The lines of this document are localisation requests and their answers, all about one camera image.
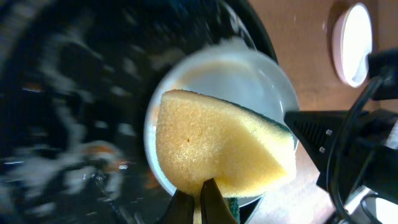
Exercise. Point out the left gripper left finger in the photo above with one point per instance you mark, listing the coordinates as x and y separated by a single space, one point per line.
180 209

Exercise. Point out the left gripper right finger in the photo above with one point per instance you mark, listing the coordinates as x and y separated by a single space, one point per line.
214 209

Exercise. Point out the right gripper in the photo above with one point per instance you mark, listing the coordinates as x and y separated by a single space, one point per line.
371 156

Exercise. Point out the yellow sponge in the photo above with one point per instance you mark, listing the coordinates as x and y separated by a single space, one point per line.
201 137

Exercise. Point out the white plate top pinkish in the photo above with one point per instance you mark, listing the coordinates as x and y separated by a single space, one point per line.
352 42

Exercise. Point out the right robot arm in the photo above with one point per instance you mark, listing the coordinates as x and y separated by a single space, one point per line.
382 86

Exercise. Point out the black round tray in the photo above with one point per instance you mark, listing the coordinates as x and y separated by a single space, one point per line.
76 81

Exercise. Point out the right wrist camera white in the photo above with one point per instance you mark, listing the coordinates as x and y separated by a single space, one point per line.
373 204

